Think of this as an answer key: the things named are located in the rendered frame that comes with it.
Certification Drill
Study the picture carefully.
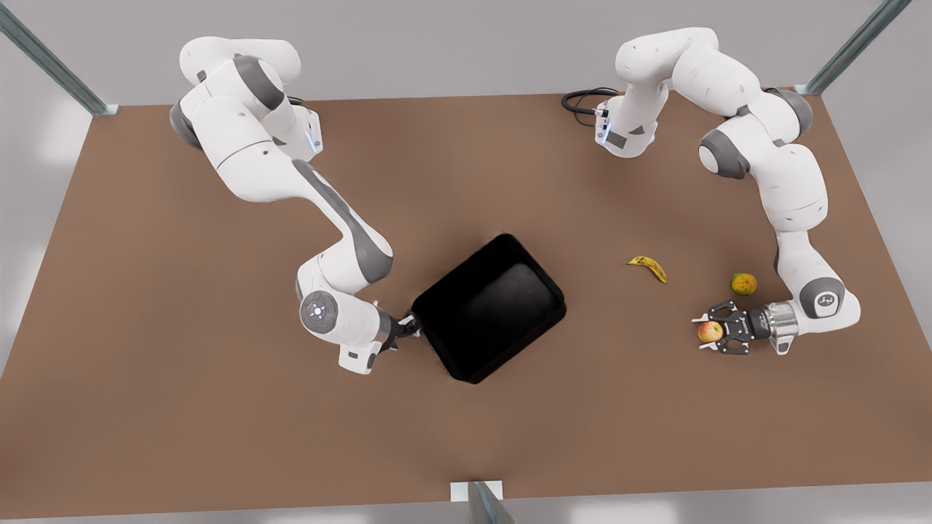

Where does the black cable loop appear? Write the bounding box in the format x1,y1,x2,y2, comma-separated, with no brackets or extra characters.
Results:
561,88,621,128

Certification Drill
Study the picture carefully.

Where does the black storage box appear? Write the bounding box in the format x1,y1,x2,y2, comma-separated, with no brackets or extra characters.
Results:
411,233,568,385

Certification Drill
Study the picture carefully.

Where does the yellow banana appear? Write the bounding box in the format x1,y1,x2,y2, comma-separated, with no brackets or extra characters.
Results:
627,255,668,285

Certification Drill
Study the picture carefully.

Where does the silver frame post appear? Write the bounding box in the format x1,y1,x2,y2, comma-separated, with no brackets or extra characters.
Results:
450,480,515,524
0,4,119,117
794,0,912,96

